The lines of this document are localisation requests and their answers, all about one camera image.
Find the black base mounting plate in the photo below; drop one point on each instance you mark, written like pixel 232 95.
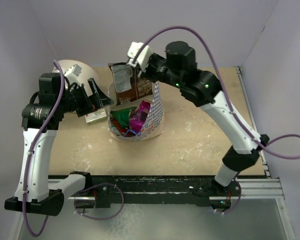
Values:
pixel 199 190

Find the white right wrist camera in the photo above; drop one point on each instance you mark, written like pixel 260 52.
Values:
pixel 138 55

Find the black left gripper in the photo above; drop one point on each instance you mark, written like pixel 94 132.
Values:
pixel 98 98

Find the red orange snack bag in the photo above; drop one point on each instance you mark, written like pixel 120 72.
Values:
pixel 117 125

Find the white paper towel roll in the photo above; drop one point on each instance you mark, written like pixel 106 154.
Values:
pixel 86 74

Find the green chips bag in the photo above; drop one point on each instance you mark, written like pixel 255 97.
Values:
pixel 123 116

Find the brown chips bag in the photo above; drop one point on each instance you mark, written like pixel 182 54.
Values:
pixel 127 85

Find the blue checkered paper bag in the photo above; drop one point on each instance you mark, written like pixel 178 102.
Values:
pixel 154 123

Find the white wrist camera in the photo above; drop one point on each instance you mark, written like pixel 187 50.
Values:
pixel 138 55
pixel 73 73

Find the aluminium rail frame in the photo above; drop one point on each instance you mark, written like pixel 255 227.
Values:
pixel 174 166

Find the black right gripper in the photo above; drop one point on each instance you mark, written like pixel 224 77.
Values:
pixel 148 72

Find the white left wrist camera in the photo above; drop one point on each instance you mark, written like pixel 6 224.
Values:
pixel 73 73

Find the magenta snack bag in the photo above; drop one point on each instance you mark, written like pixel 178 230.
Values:
pixel 139 116

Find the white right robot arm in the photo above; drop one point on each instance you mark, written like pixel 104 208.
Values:
pixel 201 87

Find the small green white box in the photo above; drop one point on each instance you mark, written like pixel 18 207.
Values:
pixel 96 117

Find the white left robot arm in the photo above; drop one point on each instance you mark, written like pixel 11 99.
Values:
pixel 58 94

